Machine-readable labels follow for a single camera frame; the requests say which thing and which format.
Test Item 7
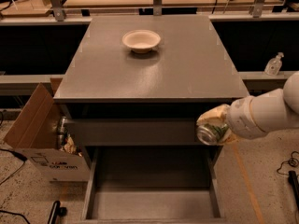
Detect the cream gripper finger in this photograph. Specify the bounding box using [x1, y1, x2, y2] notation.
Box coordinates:
[219, 131, 240, 145]
[196, 104, 230, 126]

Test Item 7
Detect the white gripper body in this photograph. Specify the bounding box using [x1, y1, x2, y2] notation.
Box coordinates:
[226, 96, 267, 139]

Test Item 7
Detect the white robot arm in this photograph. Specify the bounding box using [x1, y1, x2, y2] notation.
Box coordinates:
[196, 72, 299, 146]

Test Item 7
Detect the grey drawer cabinet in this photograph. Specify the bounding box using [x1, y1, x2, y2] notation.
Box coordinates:
[54, 15, 248, 147]

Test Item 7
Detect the open grey middle drawer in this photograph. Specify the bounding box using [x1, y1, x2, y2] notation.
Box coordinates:
[80, 146, 226, 224]

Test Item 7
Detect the clear sanitizer pump bottle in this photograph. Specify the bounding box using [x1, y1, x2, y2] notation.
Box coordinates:
[264, 52, 284, 76]

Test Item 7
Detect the white paper bowl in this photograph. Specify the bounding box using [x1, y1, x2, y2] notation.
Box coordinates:
[122, 30, 161, 54]

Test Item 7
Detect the cardboard box with trash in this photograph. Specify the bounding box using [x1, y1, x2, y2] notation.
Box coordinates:
[4, 84, 90, 182]

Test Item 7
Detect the black cable on floor right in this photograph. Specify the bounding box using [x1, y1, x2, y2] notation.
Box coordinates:
[276, 151, 299, 210]

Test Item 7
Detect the black cable on floor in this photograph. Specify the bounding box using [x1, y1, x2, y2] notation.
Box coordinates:
[276, 151, 299, 210]
[0, 109, 32, 224]

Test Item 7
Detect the metal railing frame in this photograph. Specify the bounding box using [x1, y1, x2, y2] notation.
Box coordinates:
[0, 0, 298, 21]

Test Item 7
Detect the black tool handle on floor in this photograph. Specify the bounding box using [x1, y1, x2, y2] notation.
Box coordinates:
[47, 201, 67, 224]

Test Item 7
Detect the black cable on floor left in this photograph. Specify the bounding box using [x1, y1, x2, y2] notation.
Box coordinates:
[0, 109, 32, 224]

